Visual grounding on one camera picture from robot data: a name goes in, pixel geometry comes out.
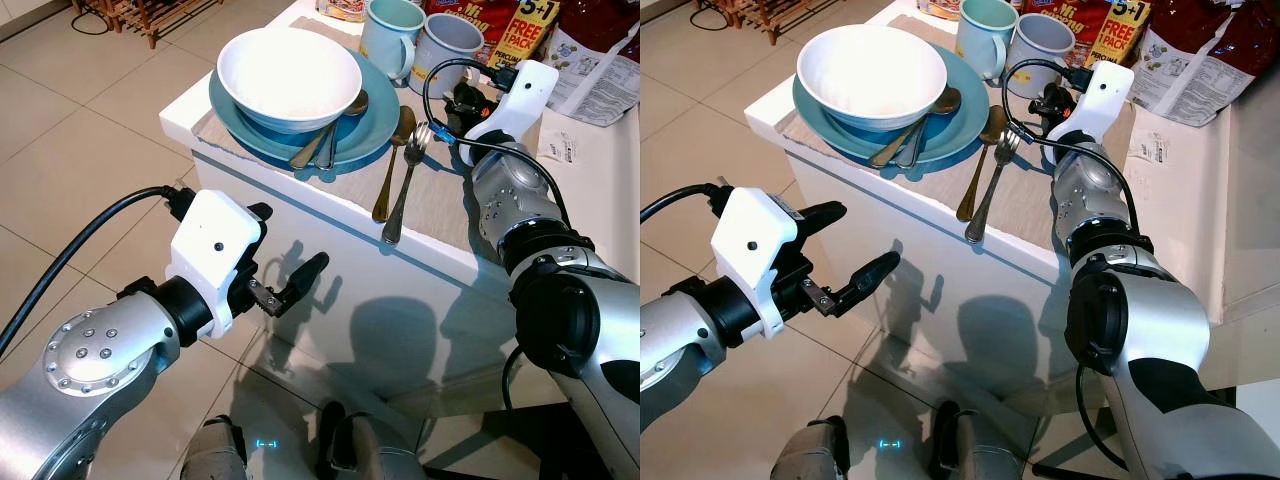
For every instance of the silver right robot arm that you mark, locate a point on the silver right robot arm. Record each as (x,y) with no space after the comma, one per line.
(585,320)
(1160,320)

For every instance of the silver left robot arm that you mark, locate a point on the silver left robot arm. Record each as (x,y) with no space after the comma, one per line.
(95,355)
(668,345)

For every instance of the grey mug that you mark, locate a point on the grey mug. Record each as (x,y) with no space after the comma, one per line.
(445,55)
(1040,55)

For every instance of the beige woven placemat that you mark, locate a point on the beige woven placemat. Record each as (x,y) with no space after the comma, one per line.
(1030,195)
(445,195)

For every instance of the teal dinner plate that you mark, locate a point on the teal dinner plate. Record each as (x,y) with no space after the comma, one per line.
(375,125)
(962,125)

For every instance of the red yellow noodle multipack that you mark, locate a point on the red yellow noodle multipack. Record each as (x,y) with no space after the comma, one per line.
(1115,30)
(520,35)

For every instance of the small white paper label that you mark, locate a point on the small white paper label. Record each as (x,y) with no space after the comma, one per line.
(1150,148)
(558,149)

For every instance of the pale teal mug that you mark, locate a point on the pale teal mug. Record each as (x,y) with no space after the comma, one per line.
(388,35)
(985,35)

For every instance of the silver fork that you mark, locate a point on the silver fork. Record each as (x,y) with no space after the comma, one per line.
(990,190)
(405,190)

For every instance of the white table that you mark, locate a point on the white table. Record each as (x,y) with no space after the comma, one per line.
(970,320)
(400,310)

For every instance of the bronze spoon with round bowl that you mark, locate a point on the bronze spoon with round bowl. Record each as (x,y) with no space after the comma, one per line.
(355,103)
(945,100)

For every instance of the dark red bag white label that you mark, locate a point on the dark red bag white label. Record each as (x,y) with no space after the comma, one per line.
(1200,70)
(600,70)

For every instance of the white ceramic bowl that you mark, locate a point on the white ceramic bowl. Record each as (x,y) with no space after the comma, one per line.
(870,72)
(288,75)

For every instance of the small colourful snack packet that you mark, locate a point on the small colourful snack packet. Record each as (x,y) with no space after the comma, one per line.
(342,8)
(942,7)

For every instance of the grey left robot leg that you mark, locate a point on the grey left robot leg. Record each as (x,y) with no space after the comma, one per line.
(810,455)
(215,455)

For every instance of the grey robot leg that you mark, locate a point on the grey robot leg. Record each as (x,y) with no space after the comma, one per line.
(215,455)
(810,455)
(375,450)
(985,450)

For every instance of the grey right robot leg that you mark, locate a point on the grey right robot leg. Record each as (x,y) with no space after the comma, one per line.
(375,450)
(985,450)

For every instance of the wooden slatted rack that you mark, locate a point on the wooden slatted rack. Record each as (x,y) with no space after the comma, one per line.
(150,18)
(760,15)

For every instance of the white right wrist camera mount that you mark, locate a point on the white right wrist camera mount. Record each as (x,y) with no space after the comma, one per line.
(520,105)
(1100,100)

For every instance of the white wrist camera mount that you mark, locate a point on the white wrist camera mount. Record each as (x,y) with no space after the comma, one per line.
(520,105)
(212,245)
(752,245)
(1100,100)

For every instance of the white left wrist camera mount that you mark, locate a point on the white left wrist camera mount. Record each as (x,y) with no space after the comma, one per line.
(212,245)
(752,245)

